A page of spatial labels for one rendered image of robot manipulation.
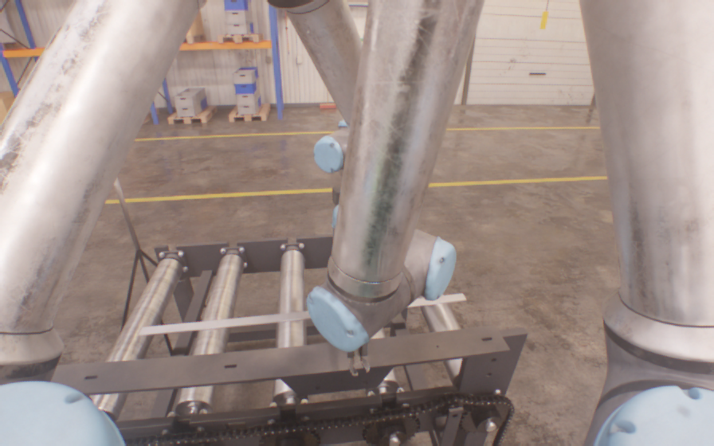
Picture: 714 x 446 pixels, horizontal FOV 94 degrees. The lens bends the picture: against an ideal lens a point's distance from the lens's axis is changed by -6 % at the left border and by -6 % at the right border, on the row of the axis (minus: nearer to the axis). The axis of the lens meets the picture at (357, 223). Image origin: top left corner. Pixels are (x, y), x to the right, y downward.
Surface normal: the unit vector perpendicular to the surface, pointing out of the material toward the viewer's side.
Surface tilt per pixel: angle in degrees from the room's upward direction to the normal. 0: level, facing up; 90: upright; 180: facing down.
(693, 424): 5
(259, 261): 90
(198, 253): 90
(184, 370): 0
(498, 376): 90
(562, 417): 0
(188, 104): 90
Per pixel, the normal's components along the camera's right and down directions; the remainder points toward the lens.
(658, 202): -0.79, 0.36
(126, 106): 0.93, 0.23
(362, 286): -0.15, 0.58
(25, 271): 0.84, 0.15
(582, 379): 0.01, -0.87
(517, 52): 0.14, 0.48
